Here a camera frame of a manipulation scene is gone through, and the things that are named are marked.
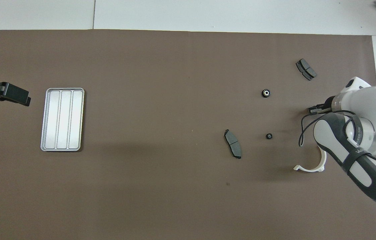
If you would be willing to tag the small black bearing gear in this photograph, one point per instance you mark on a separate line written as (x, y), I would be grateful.
(269, 136)

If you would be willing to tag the brown paper table mat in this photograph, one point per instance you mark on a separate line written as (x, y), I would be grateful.
(174, 66)

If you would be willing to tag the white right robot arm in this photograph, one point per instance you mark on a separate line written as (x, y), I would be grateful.
(368, 100)

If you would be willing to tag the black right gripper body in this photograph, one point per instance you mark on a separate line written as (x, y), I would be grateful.
(329, 105)

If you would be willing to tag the white semicircular plastic clamp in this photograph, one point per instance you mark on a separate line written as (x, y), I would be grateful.
(309, 169)

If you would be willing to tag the grey single brake pad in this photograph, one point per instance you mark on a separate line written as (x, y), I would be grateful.
(233, 144)

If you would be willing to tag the dark stacked brake pad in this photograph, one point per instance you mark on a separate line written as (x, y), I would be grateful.
(306, 69)

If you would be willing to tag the large black bearing gear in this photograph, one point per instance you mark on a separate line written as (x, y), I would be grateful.
(266, 93)

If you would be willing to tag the silver ribbed metal tray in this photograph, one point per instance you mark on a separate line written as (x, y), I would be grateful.
(62, 119)

